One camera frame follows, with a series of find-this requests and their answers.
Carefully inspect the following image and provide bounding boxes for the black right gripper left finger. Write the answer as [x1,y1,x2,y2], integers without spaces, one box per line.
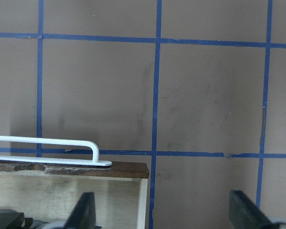
[46,192,96,229]

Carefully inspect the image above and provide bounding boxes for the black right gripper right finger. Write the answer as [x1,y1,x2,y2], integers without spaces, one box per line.
[229,190,286,229]

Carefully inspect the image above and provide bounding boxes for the wooden drawer with white handle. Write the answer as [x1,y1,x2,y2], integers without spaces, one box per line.
[0,136,149,229]

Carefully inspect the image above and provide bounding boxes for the orange handled scissors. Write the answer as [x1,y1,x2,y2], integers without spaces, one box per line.
[0,209,48,229]

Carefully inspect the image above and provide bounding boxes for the brown paper table mat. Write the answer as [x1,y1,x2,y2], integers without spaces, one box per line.
[0,0,286,229]

